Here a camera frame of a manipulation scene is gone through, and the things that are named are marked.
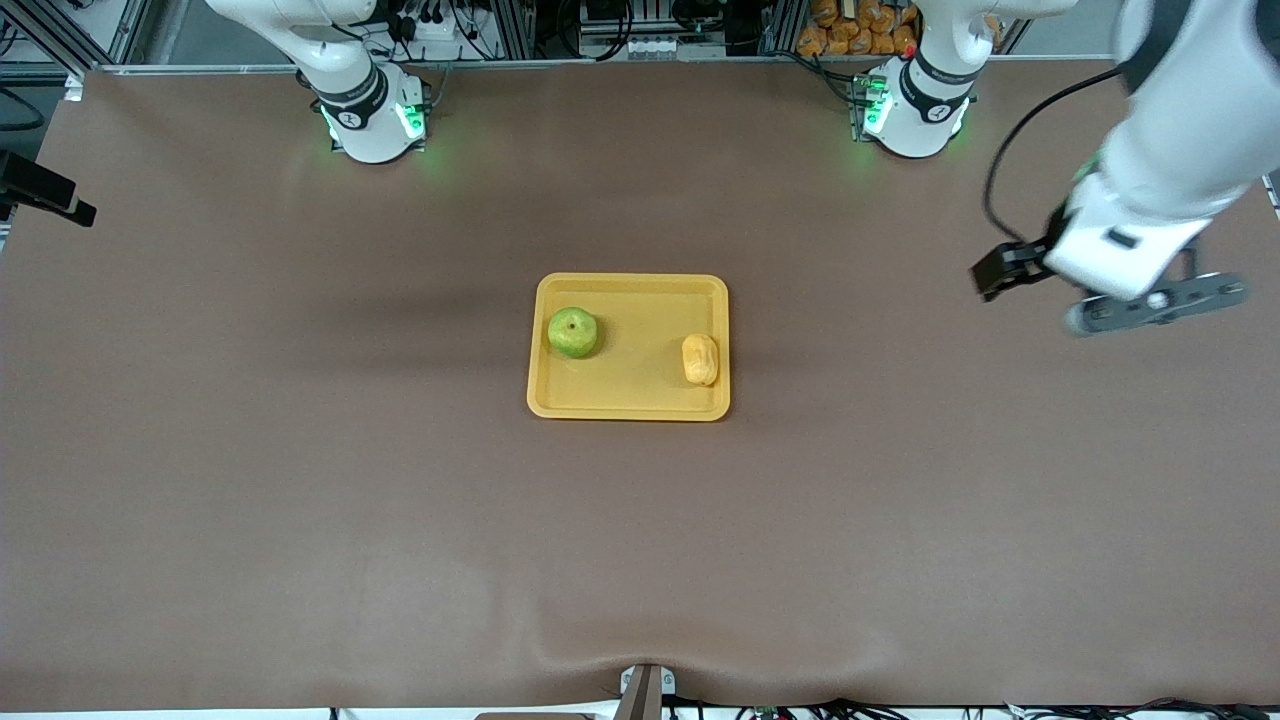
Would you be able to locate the black cable bundle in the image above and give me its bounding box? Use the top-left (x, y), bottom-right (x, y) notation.
top-left (670, 698), bottom-right (1280, 720)

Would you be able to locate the yellow potato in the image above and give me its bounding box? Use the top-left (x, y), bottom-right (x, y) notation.
top-left (681, 333), bottom-right (721, 387)

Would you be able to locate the aluminium table edge rail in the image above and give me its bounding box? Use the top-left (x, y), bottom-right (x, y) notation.
top-left (100, 55), bottom-right (1116, 73)

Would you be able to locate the white power strip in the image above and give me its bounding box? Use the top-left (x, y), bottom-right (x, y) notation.
top-left (395, 12), bottom-right (471, 46)

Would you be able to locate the green apple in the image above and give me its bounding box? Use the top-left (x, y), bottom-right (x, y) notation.
top-left (547, 306), bottom-right (601, 361)

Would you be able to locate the aluminium frame post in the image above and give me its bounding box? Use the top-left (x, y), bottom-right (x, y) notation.
top-left (765, 0), bottom-right (806, 56)
top-left (495, 0), bottom-right (536, 59)

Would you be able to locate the orange snack packets pile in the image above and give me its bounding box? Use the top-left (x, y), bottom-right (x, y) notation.
top-left (797, 0), bottom-right (923, 57)

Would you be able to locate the yellow plastic tray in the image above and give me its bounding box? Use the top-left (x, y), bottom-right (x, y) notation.
top-left (527, 273), bottom-right (731, 422)

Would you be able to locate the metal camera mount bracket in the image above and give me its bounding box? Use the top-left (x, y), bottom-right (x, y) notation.
top-left (618, 663), bottom-right (677, 720)

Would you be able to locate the brown table cover mat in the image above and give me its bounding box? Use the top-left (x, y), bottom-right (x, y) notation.
top-left (0, 60), bottom-right (1280, 713)

